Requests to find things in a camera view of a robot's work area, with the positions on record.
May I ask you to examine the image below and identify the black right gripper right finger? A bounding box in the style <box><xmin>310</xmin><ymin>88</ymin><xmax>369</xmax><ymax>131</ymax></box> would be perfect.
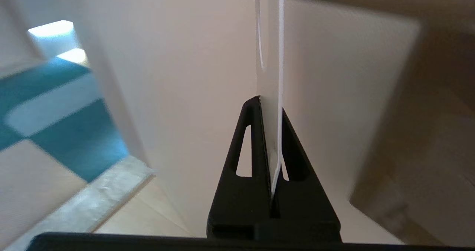
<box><xmin>275</xmin><ymin>108</ymin><xmax>341</xmax><ymax>224</ymax></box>

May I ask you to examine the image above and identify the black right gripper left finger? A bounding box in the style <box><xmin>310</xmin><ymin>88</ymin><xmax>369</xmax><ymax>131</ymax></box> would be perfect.
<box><xmin>207</xmin><ymin>96</ymin><xmax>273</xmax><ymax>239</ymax></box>

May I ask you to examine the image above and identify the blue do-not-disturb door sign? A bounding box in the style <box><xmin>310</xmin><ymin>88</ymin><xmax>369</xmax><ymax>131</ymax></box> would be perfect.
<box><xmin>255</xmin><ymin>0</ymin><xmax>285</xmax><ymax>199</ymax></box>

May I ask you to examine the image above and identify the beige wooden door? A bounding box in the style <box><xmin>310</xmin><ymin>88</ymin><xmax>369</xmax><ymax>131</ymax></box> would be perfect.
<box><xmin>72</xmin><ymin>0</ymin><xmax>422</xmax><ymax>240</ymax></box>

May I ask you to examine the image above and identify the bronze door lock plate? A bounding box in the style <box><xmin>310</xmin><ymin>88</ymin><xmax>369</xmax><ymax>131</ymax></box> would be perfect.
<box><xmin>349</xmin><ymin>6</ymin><xmax>475</xmax><ymax>246</ymax></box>

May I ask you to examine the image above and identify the grey marble door threshold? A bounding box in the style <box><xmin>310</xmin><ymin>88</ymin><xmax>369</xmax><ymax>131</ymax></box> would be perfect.
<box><xmin>7</xmin><ymin>156</ymin><xmax>154</xmax><ymax>251</ymax></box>

